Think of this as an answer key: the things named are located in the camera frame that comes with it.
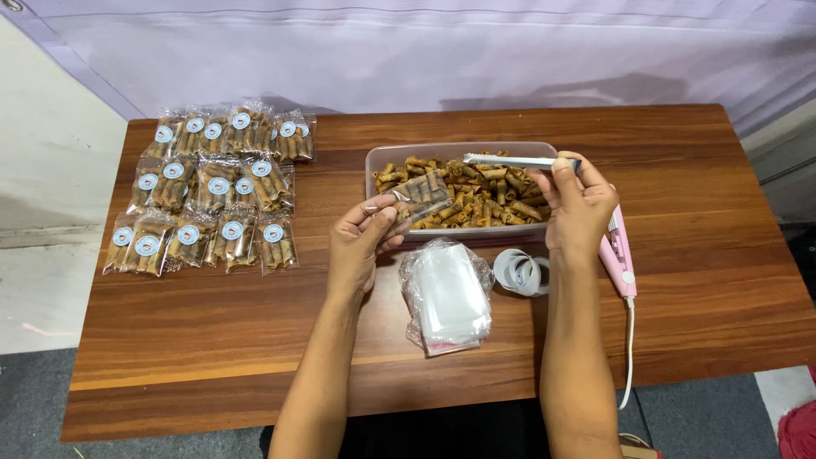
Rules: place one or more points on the person's left hand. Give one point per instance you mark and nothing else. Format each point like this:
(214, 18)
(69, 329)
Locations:
(354, 245)

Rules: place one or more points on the person's right hand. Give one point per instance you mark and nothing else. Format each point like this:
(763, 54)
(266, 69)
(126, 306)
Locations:
(580, 210)

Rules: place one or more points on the metal tongs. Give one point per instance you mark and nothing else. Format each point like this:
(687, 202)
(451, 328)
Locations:
(510, 160)

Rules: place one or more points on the clear snack bag with rolls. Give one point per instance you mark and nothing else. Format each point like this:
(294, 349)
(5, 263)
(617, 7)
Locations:
(424, 194)

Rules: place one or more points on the pink handheld heat sealer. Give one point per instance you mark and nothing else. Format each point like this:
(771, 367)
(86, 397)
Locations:
(619, 255)

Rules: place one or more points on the roll of round stickers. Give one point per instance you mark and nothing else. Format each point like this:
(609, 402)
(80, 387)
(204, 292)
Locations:
(519, 271)

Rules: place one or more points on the clear plastic container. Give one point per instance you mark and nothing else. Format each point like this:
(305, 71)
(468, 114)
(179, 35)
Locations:
(382, 159)

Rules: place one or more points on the heap of fried snack rolls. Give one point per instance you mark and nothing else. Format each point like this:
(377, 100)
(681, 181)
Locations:
(484, 197)

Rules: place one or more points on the stack of empty clear bags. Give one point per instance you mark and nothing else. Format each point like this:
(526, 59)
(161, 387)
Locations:
(449, 296)

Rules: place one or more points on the group of sealed snack packets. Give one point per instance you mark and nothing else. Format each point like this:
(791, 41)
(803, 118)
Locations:
(210, 191)

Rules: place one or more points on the pale lilac backdrop cloth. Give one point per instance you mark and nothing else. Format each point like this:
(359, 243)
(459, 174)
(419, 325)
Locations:
(414, 51)

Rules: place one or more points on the person's black clothing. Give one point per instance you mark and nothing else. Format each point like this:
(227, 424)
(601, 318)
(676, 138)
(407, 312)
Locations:
(446, 433)

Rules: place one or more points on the cardboard box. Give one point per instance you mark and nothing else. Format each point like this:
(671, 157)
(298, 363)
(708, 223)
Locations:
(637, 451)

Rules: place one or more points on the red cloth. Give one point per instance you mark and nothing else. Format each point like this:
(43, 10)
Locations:
(800, 433)

